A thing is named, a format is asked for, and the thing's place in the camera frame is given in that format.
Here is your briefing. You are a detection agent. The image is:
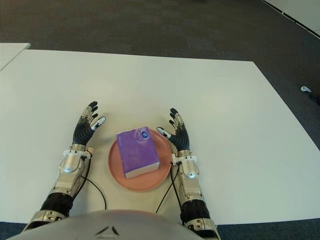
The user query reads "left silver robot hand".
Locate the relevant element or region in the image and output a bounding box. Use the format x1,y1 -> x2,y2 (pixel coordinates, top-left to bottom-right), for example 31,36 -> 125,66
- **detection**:
71,100 -> 108,146

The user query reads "adjacent white table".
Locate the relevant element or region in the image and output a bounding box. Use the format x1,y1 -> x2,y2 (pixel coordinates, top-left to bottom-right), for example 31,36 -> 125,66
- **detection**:
0,42 -> 31,72

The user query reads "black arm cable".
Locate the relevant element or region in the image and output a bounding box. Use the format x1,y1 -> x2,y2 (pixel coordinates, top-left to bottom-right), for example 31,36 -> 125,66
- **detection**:
81,174 -> 108,211
154,162 -> 183,221

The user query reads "purple tissue paper pack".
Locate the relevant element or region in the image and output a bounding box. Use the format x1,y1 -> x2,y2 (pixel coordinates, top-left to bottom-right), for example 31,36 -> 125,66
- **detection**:
116,126 -> 161,180

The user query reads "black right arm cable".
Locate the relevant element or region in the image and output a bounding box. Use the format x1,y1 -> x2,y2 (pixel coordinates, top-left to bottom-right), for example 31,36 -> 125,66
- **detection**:
154,162 -> 183,221

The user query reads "silver robot torso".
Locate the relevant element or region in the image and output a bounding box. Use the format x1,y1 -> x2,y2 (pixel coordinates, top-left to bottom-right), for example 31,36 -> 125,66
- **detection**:
0,209 -> 198,240

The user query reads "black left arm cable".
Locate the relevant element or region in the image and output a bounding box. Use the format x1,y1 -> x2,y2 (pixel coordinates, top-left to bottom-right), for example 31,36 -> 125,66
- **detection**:
81,174 -> 108,211

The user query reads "pink round plate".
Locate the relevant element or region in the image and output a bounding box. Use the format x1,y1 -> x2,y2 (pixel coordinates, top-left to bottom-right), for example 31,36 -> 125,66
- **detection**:
107,129 -> 173,193

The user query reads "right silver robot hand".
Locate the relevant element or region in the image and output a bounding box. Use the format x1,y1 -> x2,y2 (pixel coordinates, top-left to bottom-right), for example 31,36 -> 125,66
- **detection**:
156,107 -> 191,152

